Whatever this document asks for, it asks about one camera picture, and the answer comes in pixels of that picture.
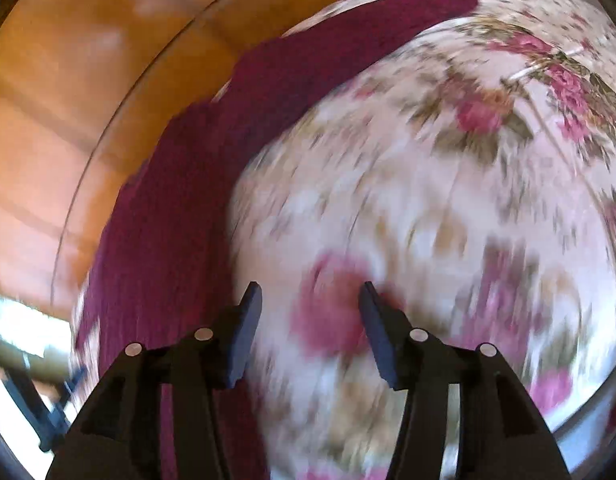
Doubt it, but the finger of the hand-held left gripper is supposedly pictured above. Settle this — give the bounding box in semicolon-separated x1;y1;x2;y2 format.
3;365;87;453

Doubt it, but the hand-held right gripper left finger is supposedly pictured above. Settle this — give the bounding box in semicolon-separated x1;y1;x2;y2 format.
45;281;264;480

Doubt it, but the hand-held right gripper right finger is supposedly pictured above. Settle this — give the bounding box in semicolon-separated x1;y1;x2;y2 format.
358;281;571;480

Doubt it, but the maroon patterned garment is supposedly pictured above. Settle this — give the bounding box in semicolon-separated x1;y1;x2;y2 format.
73;0;480;480

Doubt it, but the wooden framed window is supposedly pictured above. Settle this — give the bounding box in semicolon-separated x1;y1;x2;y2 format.
0;290;76;411

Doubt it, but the floral bedsheet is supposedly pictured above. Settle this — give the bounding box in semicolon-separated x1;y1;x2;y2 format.
68;0;616;480

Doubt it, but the wooden panelled wardrobe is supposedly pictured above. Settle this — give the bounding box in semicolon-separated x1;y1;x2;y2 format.
0;0;399;321

